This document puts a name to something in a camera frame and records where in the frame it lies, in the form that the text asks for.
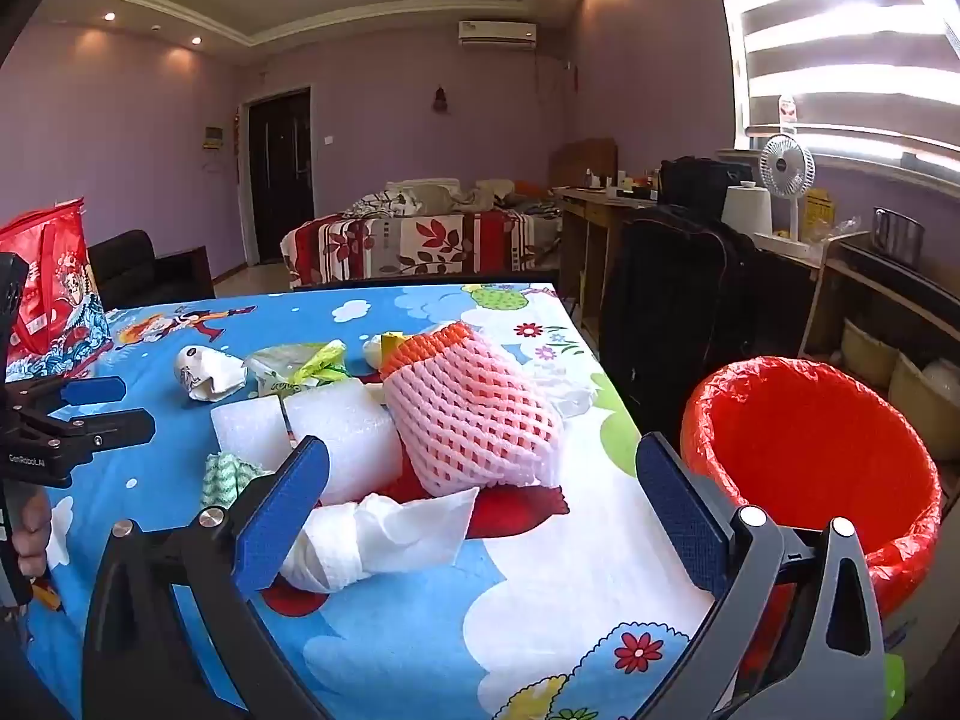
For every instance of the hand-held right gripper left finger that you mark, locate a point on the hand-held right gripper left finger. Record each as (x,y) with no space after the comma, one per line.
(285,510)

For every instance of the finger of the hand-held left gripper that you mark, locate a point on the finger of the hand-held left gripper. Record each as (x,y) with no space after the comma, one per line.
(112,427)
(94,390)

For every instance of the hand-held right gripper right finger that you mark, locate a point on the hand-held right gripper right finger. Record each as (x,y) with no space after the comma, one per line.
(679,510)

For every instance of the white foam block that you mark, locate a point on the white foam block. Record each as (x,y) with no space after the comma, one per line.
(345,435)
(247,427)

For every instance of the large white tissue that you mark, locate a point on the large white tissue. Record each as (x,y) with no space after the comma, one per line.
(390,532)

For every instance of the bin with red liner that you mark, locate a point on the bin with red liner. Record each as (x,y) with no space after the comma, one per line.
(810,450)

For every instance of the green clear plastic bag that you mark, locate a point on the green clear plastic bag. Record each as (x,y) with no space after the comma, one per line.
(289,364)

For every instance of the person's left hand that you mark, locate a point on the person's left hand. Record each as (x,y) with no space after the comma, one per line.
(34,532)

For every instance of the green striped cloth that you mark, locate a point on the green striped cloth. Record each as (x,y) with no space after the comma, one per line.
(225,476)

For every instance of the red printed tote bag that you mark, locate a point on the red printed tote bag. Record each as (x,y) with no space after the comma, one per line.
(56,292)

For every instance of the crumpled paper cup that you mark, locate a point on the crumpled paper cup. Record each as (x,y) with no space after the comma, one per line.
(199,367)

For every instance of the black armchair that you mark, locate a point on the black armchair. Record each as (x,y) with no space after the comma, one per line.
(127,262)

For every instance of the small crumpled tissue ball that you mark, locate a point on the small crumpled tissue ball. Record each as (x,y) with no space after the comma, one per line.
(371,352)

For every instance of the yellow paper wrapper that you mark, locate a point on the yellow paper wrapper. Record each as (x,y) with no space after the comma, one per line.
(392,349)

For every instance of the pink foam fruit net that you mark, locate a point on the pink foam fruit net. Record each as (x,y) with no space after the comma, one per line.
(465,412)

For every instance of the orange foam fruit net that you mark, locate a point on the orange foam fruit net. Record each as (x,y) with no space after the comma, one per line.
(420,351)

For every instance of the black suitcase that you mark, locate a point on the black suitcase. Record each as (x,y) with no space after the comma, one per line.
(675,300)

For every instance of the cartoon printed tablecloth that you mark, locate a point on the cartoon printed tablecloth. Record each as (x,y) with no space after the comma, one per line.
(450,652)

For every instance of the dark wooden door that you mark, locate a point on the dark wooden door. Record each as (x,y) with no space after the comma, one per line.
(279,180)

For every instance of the wooden shelf cabinet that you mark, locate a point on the wooden shelf cabinet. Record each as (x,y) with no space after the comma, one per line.
(862,277)

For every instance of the bed with red floral cover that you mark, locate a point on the bed with red floral cover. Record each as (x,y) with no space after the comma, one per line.
(420,240)

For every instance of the white cylindrical pot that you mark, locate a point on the white cylindrical pot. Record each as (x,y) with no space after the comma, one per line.
(746,210)

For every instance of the yellow box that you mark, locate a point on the yellow box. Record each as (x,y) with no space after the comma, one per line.
(820,214)

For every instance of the black bag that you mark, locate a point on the black bag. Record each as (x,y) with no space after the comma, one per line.
(697,180)

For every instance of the crumpled bedding pile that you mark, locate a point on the crumpled bedding pile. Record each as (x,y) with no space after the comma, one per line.
(435,195)

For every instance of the wooden headboard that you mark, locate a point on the wooden headboard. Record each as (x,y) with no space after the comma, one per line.
(585,161)

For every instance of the white desk fan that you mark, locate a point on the white desk fan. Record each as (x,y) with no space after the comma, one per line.
(786,161)

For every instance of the plastic bottle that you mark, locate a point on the plastic bottle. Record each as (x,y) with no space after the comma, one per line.
(786,111)

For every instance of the striped window blind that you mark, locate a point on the striped window blind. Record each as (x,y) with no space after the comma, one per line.
(840,37)

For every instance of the white air conditioner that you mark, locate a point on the white air conditioner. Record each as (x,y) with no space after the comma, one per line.
(496,34)

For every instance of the wall intercom panel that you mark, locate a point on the wall intercom panel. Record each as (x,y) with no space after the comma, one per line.
(214,139)

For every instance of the small wall ornament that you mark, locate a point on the small wall ornament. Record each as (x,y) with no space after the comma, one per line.
(440,100)

